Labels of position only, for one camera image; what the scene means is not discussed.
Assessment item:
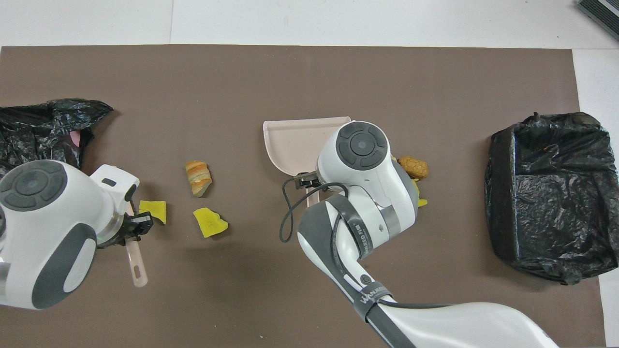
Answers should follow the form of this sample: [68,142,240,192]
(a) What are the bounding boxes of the small yellow sponge piece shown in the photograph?
[139,200,167,225]

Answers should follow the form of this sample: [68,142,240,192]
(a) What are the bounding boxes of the pink bin crumpled black bag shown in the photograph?
[0,99,114,180]

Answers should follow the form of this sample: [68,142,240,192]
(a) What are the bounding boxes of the grey ribbed object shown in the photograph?
[577,0,619,42]

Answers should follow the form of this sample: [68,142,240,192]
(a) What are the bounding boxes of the large yellow sponge piece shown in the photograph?
[193,207,229,239]

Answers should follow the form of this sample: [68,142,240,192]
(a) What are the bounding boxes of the beige plastic dustpan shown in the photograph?
[263,116,352,208]

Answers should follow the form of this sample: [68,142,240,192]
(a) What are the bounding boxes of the bin with black bag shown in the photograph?
[485,112,619,286]

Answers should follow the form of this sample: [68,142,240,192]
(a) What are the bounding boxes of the beige brush black bristles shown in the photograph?
[123,236,148,289]

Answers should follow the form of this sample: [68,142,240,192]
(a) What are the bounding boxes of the pale striped croissant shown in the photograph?
[185,160,213,198]

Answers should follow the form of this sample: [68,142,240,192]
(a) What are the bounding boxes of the notched yellow sponge piece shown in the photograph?
[411,178,429,208]

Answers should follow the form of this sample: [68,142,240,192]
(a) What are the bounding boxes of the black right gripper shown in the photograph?
[294,170,323,190]

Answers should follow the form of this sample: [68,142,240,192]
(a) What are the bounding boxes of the brown table mat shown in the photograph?
[0,44,606,348]

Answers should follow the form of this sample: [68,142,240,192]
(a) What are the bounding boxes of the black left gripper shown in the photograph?
[97,215,154,248]

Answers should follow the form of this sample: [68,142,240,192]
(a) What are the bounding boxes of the brown bread roll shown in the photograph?
[398,156,429,180]

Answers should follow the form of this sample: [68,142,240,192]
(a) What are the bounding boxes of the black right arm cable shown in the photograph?
[280,176,455,310]

